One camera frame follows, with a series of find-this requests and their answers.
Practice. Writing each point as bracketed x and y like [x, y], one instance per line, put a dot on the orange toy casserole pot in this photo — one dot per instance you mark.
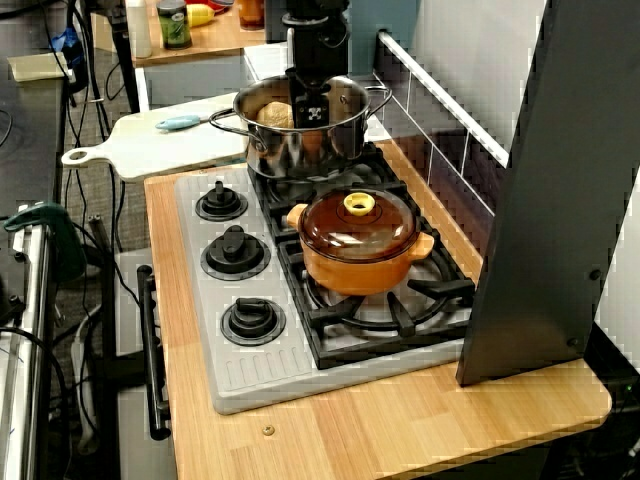
[350, 275]

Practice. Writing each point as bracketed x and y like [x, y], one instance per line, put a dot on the wooden background table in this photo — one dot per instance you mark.
[220, 40]

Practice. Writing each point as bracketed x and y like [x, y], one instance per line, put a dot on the beige note pad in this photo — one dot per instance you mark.
[35, 66]

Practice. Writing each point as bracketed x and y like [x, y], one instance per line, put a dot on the white toy kitchen cabinet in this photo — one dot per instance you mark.
[132, 440]

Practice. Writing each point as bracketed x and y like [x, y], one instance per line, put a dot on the black stand pole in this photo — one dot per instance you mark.
[125, 60]

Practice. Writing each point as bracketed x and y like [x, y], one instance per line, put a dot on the brass countertop screw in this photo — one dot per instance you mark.
[269, 430]

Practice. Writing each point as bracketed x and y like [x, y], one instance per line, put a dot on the green labelled can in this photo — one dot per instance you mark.
[174, 25]

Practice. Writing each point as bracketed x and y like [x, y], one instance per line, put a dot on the silver metal frame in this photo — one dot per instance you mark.
[25, 350]

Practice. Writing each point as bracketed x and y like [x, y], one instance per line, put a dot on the black burner grate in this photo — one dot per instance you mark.
[272, 215]
[320, 320]

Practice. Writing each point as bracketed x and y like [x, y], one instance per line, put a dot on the white power strip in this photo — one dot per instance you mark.
[82, 380]

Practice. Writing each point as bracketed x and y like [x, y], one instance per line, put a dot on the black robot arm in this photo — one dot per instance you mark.
[315, 9]

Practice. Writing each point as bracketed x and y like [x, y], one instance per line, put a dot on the brown lid with yellow knob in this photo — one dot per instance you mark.
[380, 235]

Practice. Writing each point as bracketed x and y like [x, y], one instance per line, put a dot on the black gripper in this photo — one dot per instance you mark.
[317, 55]

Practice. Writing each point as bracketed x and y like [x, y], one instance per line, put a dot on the green clamp tool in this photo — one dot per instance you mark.
[65, 240]

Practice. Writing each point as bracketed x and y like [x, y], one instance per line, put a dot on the white plastic bottle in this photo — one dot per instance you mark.
[140, 30]

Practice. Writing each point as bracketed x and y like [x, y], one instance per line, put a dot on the dark tile backsplash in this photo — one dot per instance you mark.
[450, 165]

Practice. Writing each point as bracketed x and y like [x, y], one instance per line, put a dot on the black desk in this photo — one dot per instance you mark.
[30, 140]

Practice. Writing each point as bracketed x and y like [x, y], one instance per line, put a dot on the black stove knob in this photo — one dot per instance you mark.
[221, 202]
[235, 252]
[252, 320]

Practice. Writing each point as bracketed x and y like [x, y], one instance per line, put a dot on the dark grey hood side panel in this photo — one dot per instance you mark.
[530, 250]

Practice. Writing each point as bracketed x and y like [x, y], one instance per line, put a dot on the stainless steel pot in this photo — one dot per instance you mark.
[300, 155]

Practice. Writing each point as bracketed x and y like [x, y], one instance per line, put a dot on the red bowl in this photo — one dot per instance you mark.
[220, 4]

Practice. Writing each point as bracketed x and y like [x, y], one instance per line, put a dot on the amber jar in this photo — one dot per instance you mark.
[251, 12]

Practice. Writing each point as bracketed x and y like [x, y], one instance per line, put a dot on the yellow squeeze bottle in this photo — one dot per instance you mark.
[200, 15]

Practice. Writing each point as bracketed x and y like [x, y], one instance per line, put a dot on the grey toy stove top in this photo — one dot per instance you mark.
[260, 370]

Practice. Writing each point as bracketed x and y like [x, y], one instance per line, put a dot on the bread loaf in pot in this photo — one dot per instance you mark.
[275, 116]

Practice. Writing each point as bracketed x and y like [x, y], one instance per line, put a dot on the blue clamp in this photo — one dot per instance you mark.
[67, 42]

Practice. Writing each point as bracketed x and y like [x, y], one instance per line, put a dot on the light wooden cutting board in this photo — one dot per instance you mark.
[150, 145]

